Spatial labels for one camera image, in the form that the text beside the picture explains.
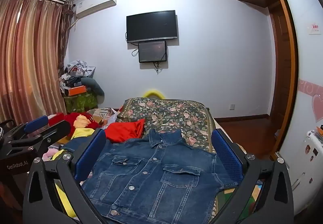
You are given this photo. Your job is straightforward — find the white air conditioner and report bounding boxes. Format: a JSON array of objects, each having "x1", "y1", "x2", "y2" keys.
[{"x1": 73, "y1": 0, "x2": 118, "y2": 20}]

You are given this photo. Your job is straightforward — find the yellow garment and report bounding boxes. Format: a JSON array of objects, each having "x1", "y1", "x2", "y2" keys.
[{"x1": 43, "y1": 127, "x2": 94, "y2": 219}]

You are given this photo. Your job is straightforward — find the yellow ring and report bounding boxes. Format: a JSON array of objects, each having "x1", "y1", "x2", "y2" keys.
[{"x1": 143, "y1": 89, "x2": 166, "y2": 100}]

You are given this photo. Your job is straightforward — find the red plush toy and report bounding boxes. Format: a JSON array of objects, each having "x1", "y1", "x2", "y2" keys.
[{"x1": 48, "y1": 112, "x2": 101, "y2": 131}]

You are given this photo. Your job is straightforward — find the grey-green plush cushion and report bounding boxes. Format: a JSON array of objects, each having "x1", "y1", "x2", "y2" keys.
[{"x1": 81, "y1": 77, "x2": 105, "y2": 97}]

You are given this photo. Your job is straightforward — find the floral blanket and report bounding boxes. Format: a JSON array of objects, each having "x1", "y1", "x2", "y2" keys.
[{"x1": 115, "y1": 97, "x2": 235, "y2": 217}]

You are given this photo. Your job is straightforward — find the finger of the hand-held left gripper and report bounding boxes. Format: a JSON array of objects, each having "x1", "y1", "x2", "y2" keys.
[
  {"x1": 7, "y1": 120, "x2": 71, "y2": 158},
  {"x1": 4, "y1": 115, "x2": 49, "y2": 140}
]

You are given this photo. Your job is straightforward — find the orange box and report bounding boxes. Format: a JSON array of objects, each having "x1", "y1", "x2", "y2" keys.
[{"x1": 68, "y1": 85, "x2": 88, "y2": 96}]

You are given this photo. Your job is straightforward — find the striped pink curtain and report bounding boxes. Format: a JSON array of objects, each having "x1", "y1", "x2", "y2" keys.
[{"x1": 0, "y1": 0, "x2": 67, "y2": 126}]

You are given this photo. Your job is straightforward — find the wooden door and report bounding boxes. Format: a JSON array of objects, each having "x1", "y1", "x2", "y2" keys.
[{"x1": 269, "y1": 4, "x2": 290, "y2": 124}]

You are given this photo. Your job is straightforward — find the blue denim jeans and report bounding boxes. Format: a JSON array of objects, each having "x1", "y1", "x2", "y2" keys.
[{"x1": 61, "y1": 128, "x2": 239, "y2": 224}]

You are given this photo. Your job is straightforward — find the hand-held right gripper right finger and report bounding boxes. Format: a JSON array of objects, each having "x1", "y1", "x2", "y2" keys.
[{"x1": 211, "y1": 128, "x2": 294, "y2": 224}]

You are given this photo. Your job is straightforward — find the pink soft toy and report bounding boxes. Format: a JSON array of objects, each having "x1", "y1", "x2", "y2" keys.
[{"x1": 42, "y1": 148, "x2": 61, "y2": 162}]

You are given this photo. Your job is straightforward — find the small black monitor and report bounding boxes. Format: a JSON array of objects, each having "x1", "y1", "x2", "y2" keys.
[{"x1": 138, "y1": 40, "x2": 167, "y2": 63}]

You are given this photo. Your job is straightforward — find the striped colourful cloth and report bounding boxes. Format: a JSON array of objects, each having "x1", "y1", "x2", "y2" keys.
[{"x1": 87, "y1": 107, "x2": 119, "y2": 124}]

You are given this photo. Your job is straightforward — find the green printed cloth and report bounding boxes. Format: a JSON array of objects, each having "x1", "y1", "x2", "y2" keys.
[{"x1": 64, "y1": 90, "x2": 99, "y2": 113}]

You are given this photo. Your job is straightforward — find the black wall television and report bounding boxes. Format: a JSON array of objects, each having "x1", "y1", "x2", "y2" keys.
[{"x1": 126, "y1": 10, "x2": 178, "y2": 43}]

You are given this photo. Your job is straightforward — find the brown patterned curtain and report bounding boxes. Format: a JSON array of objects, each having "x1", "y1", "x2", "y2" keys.
[{"x1": 60, "y1": 0, "x2": 75, "y2": 75}]

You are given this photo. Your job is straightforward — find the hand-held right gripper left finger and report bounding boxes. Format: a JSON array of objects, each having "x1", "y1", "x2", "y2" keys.
[{"x1": 23, "y1": 128, "x2": 111, "y2": 224}]

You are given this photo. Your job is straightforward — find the red garment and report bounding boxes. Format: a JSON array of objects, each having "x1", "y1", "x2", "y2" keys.
[{"x1": 104, "y1": 118, "x2": 146, "y2": 143}]

